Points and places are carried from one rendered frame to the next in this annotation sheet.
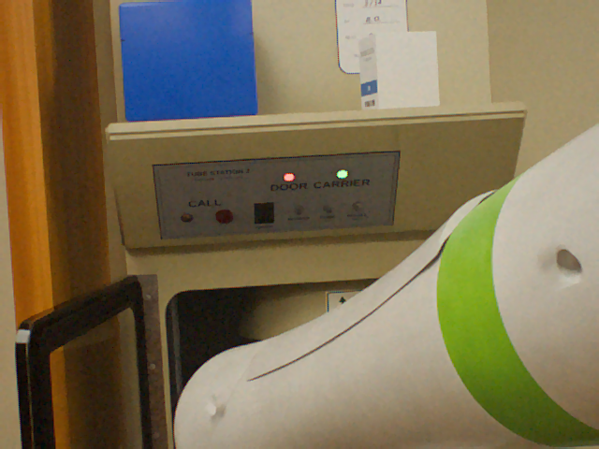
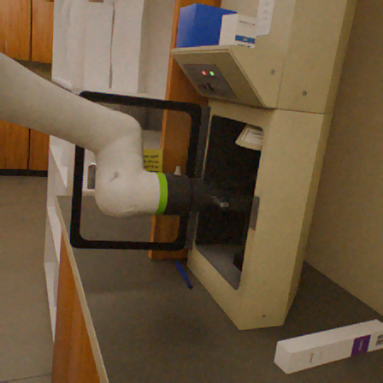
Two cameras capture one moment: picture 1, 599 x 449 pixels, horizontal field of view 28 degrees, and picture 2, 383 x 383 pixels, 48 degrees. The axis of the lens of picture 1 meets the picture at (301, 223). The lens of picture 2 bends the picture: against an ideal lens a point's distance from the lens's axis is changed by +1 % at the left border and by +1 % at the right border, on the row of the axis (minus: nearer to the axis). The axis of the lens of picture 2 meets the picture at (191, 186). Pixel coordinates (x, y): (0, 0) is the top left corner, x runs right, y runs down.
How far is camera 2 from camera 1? 1.09 m
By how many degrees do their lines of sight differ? 71
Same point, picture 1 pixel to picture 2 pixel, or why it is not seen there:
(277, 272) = (228, 114)
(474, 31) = (289, 14)
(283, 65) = not seen: hidden behind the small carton
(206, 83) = (185, 35)
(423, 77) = (231, 34)
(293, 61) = not seen: hidden behind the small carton
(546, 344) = not seen: outside the picture
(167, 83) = (181, 35)
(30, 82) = (173, 35)
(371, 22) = (264, 13)
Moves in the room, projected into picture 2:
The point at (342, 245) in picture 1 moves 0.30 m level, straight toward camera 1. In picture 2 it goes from (241, 107) to (101, 91)
